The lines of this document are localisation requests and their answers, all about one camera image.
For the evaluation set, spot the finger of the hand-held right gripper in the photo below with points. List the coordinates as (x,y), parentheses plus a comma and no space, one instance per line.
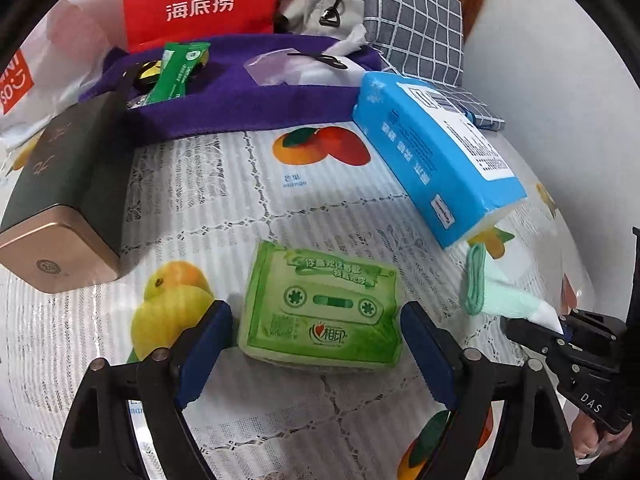
(595,324)
(530,335)

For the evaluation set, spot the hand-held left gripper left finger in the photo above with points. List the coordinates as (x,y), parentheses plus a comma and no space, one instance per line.
(205,355)

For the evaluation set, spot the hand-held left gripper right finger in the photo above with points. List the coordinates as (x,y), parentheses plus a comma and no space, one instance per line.
(430,355)

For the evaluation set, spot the mint green sock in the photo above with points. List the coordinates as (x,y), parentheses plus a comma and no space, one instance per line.
(500,295)

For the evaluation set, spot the green tissue pack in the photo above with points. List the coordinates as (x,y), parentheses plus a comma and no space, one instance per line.
(320,310)

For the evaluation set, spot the person's right hand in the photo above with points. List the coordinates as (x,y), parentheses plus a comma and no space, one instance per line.
(585,435)

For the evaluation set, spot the fruit print tablecloth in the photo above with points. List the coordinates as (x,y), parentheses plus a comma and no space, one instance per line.
(225,210)

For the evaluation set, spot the blue tissue pack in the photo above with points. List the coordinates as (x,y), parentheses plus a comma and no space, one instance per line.
(425,160)

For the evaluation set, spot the dark green box gold lid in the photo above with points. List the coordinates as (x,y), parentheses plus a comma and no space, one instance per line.
(75,175)

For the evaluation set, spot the purple towel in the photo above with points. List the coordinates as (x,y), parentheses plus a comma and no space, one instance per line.
(225,105)

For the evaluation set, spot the green sachet packet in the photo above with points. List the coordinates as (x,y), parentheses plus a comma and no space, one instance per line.
(175,75)

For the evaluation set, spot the clear plastic bag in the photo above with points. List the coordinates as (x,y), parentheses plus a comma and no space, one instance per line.
(310,74)

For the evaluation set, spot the white shopping bag orange label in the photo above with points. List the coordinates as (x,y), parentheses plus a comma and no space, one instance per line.
(60,60)

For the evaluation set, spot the grey checked cloth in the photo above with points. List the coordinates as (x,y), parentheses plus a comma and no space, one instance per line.
(415,25)

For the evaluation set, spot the red paper bag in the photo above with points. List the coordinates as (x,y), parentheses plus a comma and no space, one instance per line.
(150,10)

